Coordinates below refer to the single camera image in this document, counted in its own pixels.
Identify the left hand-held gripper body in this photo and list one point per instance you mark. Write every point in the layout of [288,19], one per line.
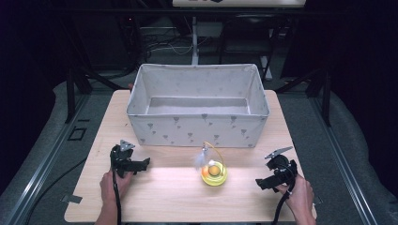
[122,158]

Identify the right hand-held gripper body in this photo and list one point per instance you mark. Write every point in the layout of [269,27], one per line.
[281,167]

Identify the yellow cat toy with ball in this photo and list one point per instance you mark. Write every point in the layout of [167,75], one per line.
[214,178]

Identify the white fabric storage box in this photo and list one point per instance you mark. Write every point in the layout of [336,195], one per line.
[200,131]

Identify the person's left hand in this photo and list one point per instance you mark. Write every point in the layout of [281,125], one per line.
[108,187]

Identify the person's right hand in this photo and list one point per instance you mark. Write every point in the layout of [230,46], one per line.
[301,195]

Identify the grey tape strip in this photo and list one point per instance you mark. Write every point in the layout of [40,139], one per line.
[72,198]

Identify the black metal stand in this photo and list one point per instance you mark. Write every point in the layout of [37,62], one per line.
[70,93]
[325,100]

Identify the white desk leg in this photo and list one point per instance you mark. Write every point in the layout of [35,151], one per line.
[195,43]

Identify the dark chair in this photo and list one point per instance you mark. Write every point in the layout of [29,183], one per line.
[245,40]

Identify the aluminium floor rail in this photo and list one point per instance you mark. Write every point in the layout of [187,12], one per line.
[341,159]
[47,159]

